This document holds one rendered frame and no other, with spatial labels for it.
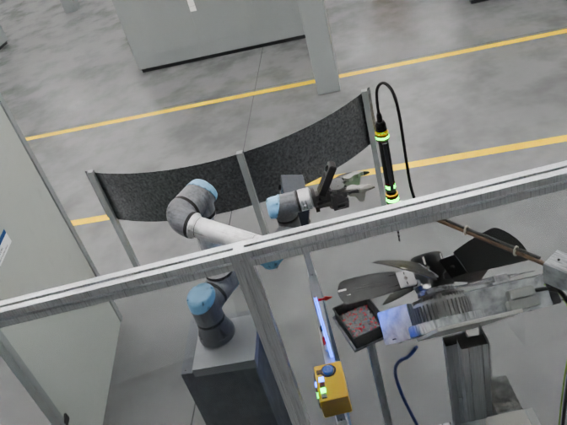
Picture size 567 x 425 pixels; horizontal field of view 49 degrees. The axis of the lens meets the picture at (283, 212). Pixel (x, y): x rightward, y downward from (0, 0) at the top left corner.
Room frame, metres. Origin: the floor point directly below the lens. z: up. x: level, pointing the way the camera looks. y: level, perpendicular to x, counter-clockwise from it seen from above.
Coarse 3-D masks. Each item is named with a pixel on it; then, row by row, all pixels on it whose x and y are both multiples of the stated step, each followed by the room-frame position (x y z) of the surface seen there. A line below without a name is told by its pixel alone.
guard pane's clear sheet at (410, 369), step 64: (320, 256) 1.01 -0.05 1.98; (384, 256) 1.00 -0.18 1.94; (448, 256) 0.99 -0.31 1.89; (512, 256) 0.98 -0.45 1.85; (64, 320) 1.05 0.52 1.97; (128, 320) 1.04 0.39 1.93; (192, 320) 1.03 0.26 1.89; (320, 320) 1.01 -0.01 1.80; (384, 320) 1.00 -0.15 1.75; (448, 320) 0.99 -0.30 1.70; (512, 320) 0.98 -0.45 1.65; (0, 384) 1.06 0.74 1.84; (64, 384) 1.05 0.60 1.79; (128, 384) 1.04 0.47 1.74; (192, 384) 1.03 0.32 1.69; (256, 384) 1.02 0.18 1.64; (320, 384) 1.01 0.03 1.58; (384, 384) 1.00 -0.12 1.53; (448, 384) 0.99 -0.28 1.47; (512, 384) 0.98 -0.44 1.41
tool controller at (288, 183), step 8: (280, 176) 2.56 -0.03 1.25; (288, 176) 2.54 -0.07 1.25; (296, 176) 2.54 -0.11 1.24; (280, 184) 2.54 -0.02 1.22; (288, 184) 2.47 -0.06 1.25; (296, 184) 2.47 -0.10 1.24; (304, 184) 2.46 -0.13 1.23; (280, 192) 2.53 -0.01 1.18; (304, 216) 2.30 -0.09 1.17; (304, 224) 2.30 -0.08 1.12
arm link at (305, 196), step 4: (304, 188) 1.74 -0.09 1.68; (308, 188) 1.73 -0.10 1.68; (300, 192) 1.72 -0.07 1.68; (304, 192) 1.72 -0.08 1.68; (308, 192) 1.71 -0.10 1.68; (300, 196) 1.71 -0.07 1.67; (304, 196) 1.70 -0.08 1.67; (308, 196) 1.70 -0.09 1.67; (300, 200) 1.70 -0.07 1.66; (304, 200) 1.70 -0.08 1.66; (308, 200) 1.69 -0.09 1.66; (300, 204) 1.69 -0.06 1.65; (304, 204) 1.69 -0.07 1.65; (308, 204) 1.69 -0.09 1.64; (312, 204) 1.70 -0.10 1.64; (304, 208) 1.69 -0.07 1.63; (308, 208) 1.69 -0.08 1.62; (312, 208) 1.70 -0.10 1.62
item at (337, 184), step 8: (336, 184) 1.72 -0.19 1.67; (312, 192) 1.71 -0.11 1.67; (328, 192) 1.71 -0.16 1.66; (336, 192) 1.69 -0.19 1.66; (312, 200) 1.69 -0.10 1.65; (320, 200) 1.71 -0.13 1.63; (328, 200) 1.71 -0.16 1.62; (336, 200) 1.69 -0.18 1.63; (344, 200) 1.69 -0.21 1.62; (336, 208) 1.69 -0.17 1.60
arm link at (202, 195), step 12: (192, 180) 2.00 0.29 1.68; (204, 180) 1.99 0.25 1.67; (180, 192) 1.95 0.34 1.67; (192, 192) 1.92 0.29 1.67; (204, 192) 1.94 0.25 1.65; (216, 192) 1.97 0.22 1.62; (192, 204) 1.88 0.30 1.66; (204, 204) 1.91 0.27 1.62; (204, 216) 1.91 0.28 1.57; (204, 240) 1.93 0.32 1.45
